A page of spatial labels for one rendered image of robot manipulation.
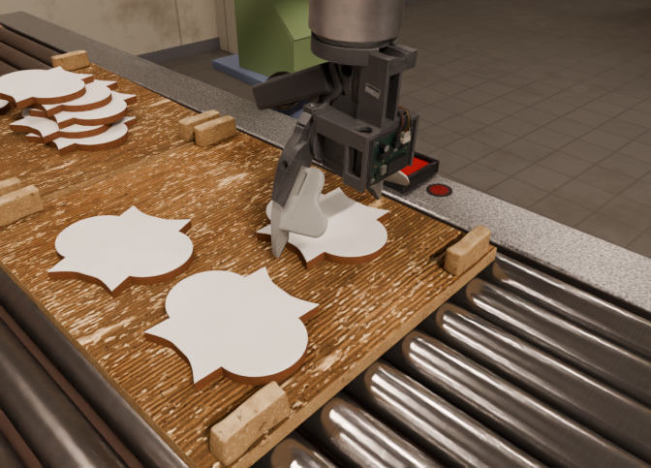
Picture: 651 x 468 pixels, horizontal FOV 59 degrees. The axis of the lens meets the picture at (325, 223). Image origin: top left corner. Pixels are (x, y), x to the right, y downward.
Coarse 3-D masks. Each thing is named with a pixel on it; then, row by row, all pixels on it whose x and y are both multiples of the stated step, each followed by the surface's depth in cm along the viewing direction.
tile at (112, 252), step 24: (96, 216) 60; (120, 216) 60; (144, 216) 60; (72, 240) 56; (96, 240) 56; (120, 240) 56; (144, 240) 56; (168, 240) 56; (72, 264) 53; (96, 264) 53; (120, 264) 53; (144, 264) 53; (168, 264) 53; (120, 288) 51
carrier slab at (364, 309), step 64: (128, 192) 66; (192, 192) 66; (256, 192) 66; (0, 256) 56; (256, 256) 56; (384, 256) 56; (64, 320) 49; (128, 320) 49; (320, 320) 49; (384, 320) 49; (128, 384) 43; (192, 384) 43; (320, 384) 43; (192, 448) 38; (256, 448) 39
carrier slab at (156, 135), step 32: (160, 96) 91; (0, 128) 81; (128, 128) 81; (160, 128) 81; (0, 160) 73; (32, 160) 73; (64, 160) 73; (96, 160) 73; (128, 160) 73; (64, 192) 67
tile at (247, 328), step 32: (192, 288) 50; (224, 288) 50; (256, 288) 50; (192, 320) 47; (224, 320) 47; (256, 320) 47; (288, 320) 47; (192, 352) 44; (224, 352) 44; (256, 352) 44; (288, 352) 44; (256, 384) 43
